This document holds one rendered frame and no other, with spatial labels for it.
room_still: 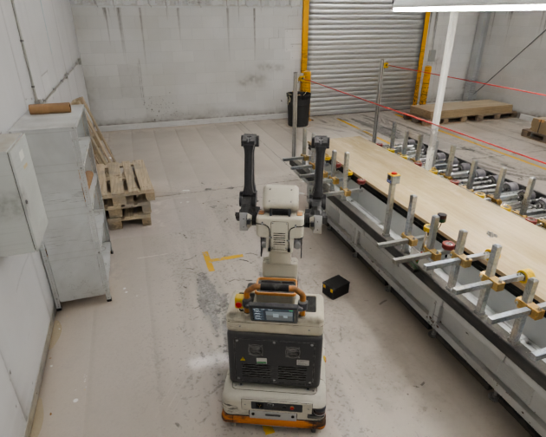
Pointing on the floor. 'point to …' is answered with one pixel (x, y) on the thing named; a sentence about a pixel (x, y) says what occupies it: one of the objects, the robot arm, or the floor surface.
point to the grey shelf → (68, 205)
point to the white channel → (441, 88)
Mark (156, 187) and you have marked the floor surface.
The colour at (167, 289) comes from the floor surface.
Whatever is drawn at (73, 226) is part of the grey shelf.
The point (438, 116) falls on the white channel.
